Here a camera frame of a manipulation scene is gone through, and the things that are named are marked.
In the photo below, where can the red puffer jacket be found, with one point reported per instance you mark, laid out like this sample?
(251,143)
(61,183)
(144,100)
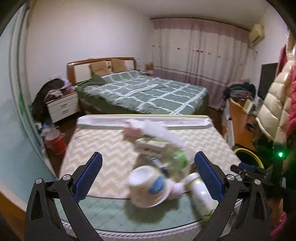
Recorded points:
(292,116)

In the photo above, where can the brown right pillow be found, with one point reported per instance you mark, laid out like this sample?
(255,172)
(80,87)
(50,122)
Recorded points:
(118,65)

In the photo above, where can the red bucket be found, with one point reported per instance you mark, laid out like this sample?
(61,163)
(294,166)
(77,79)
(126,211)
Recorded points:
(55,142)

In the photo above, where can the pile of clothes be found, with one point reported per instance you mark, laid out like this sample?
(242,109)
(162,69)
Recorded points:
(243,91)

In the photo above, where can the white air conditioner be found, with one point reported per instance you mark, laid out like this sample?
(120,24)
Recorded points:
(256,34)

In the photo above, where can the green plaid bed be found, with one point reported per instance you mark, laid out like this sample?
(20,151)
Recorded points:
(129,92)

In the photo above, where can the clear green plastic bottle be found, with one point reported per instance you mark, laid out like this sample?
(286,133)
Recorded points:
(177,164)

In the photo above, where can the zigzag patterned bedspread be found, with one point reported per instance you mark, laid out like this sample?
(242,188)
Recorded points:
(108,206)

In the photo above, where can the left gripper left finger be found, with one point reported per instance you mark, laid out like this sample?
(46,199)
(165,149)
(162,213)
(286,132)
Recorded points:
(42,218)

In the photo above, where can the wooden long desk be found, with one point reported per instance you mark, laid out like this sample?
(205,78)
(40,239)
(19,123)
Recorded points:
(242,137)

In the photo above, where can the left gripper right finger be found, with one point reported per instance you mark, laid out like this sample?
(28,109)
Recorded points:
(242,212)

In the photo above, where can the brown pillow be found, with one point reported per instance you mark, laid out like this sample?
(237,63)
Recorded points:
(118,65)
(99,68)

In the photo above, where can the white green lotion bottle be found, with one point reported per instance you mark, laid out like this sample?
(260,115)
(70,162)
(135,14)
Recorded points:
(202,201)

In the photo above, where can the brown left pillow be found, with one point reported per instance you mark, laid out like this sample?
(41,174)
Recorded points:
(99,68)

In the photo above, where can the cream puffer jacket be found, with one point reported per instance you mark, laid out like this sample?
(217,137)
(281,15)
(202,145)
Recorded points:
(273,115)

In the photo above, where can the black bag on nightstand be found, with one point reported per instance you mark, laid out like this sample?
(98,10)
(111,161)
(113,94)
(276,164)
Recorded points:
(39,109)

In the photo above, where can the wooden headboard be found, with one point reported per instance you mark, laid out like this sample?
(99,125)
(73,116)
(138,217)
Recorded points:
(82,70)

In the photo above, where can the black television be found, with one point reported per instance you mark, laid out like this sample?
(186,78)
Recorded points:
(268,72)

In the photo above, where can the white paper cup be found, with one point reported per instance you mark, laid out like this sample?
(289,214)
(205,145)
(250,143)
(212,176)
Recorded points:
(148,186)

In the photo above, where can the white nightstand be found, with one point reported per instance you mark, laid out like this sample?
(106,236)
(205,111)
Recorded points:
(63,106)

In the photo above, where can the pink white curtain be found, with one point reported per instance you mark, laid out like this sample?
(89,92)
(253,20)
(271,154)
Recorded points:
(200,52)

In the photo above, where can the yellow rimmed trash bin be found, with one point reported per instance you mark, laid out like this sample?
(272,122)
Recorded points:
(248,157)

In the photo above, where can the white cardboard box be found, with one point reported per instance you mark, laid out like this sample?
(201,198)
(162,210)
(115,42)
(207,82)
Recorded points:
(151,146)

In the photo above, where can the white pink folded cloth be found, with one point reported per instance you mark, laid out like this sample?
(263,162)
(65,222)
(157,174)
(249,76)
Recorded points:
(140,128)

